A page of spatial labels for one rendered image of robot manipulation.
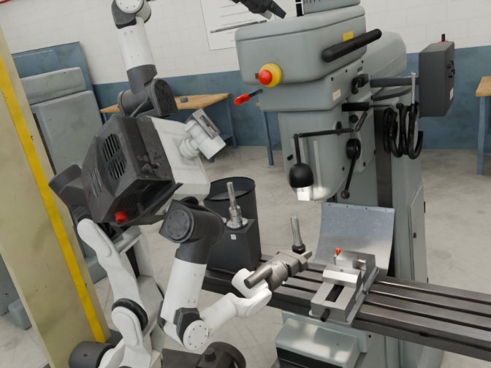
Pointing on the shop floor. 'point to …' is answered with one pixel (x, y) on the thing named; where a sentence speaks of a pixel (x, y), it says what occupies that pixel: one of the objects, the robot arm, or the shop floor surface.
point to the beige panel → (42, 234)
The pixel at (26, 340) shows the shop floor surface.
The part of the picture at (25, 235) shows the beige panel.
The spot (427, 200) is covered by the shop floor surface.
